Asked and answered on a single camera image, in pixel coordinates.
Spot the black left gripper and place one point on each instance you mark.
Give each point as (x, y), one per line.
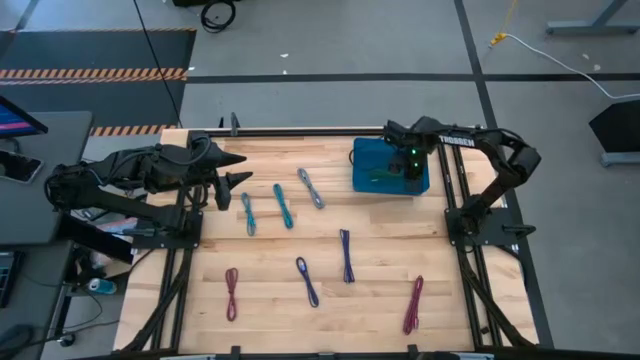
(205, 160)

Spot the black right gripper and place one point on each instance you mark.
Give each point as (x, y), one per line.
(417, 172)

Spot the blue plastic tray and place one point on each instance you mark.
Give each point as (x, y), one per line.
(370, 160)

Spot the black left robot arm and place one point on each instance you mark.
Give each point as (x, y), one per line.
(90, 195)

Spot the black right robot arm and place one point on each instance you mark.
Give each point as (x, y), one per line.
(457, 141)

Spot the black desk support beam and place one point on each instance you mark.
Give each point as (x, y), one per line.
(95, 240)

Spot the teal drink can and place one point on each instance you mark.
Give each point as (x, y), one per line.
(102, 286)

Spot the black hazard-striped floor mat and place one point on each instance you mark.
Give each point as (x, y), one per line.
(100, 50)

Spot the grey desk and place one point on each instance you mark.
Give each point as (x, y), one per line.
(40, 300)
(30, 210)

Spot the black panel with grey foot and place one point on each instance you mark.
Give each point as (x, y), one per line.
(620, 130)

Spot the black smartphone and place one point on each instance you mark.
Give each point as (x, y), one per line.
(17, 167)

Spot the computer monitor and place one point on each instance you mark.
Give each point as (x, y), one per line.
(15, 122)

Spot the grey table leg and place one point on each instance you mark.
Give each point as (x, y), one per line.
(575, 26)

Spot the grey lower desk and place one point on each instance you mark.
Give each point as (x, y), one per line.
(40, 300)

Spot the black caster wheel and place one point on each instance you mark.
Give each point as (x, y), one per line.
(66, 340)

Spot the black keyboard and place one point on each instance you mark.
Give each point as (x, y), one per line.
(7, 280)

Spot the black computer mouse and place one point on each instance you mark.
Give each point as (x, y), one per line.
(15, 340)

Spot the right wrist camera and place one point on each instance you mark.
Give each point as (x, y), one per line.
(395, 167)

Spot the grey frame clamp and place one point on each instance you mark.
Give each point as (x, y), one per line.
(234, 122)

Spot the small black frame clamp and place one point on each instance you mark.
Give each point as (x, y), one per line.
(220, 123)

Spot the black aluminium table frame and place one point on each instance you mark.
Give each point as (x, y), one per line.
(300, 133)

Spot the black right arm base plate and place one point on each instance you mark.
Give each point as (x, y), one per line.
(500, 232)

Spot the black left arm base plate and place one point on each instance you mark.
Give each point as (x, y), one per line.
(165, 243)

